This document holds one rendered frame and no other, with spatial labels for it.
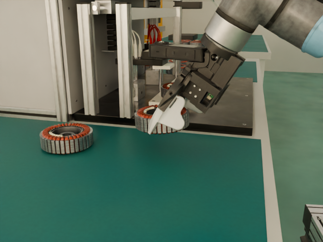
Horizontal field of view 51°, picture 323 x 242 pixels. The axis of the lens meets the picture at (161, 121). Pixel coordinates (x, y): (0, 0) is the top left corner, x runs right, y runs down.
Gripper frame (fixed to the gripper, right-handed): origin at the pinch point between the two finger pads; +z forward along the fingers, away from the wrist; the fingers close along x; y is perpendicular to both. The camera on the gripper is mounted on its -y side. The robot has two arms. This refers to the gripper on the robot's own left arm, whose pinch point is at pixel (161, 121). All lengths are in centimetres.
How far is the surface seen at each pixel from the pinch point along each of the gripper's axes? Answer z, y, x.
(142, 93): 13.5, -17.2, 31.1
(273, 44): 58, -30, 566
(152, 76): 15, -23, 50
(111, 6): -8.9, -30.2, 15.9
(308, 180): 55, 67, 154
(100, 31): 3.5, -37.6, 28.2
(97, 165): 9.7, -3.6, -12.1
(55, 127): 14.4, -18.7, -6.1
